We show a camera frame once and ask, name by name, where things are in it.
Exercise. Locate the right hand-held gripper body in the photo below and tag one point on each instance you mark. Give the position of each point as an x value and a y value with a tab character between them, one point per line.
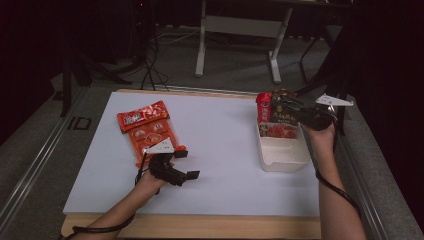
316	117

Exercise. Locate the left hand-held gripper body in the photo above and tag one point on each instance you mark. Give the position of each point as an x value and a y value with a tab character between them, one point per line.
165	168

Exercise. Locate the gold foil packet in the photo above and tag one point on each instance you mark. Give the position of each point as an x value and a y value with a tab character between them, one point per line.
283	92

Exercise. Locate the red and black food packet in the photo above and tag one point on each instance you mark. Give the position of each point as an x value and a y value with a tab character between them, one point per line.
278	116

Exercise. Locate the white divided storage box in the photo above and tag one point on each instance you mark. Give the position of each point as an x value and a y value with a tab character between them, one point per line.
283	155

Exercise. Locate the orange snack packet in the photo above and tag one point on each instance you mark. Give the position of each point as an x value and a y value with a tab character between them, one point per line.
144	125

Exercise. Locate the person's left hand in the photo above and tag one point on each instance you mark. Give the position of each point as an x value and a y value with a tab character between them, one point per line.
150	184

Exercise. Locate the person's right hand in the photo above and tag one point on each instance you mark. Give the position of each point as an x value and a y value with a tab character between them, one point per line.
321	138

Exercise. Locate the white table mat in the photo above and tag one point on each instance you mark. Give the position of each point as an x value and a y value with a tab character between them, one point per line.
220	160

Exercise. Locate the black chair frame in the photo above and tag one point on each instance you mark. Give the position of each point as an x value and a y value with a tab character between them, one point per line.
328	66

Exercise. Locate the metal floor rail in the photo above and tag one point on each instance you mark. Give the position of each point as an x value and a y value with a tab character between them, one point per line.
363	186
36	160

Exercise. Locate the white metal table frame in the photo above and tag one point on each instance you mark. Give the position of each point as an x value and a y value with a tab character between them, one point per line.
243	26

